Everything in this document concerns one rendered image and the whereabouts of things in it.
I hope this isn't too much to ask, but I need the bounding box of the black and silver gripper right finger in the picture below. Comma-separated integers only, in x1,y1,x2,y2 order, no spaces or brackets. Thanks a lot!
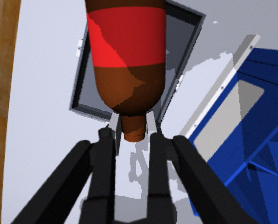
146,108,260,224

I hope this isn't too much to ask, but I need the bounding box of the brown bottle with red label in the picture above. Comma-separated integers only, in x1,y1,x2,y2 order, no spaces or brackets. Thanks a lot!
85,0,166,142

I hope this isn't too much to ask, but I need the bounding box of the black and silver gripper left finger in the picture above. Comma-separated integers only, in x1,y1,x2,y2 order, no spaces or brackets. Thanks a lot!
10,111,122,224

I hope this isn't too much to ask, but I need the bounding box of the blue divided crate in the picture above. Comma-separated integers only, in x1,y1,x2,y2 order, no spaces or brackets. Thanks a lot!
188,48,278,224

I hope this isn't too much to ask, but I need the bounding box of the dark grey tray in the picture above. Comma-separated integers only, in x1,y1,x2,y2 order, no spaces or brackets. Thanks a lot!
69,0,206,123

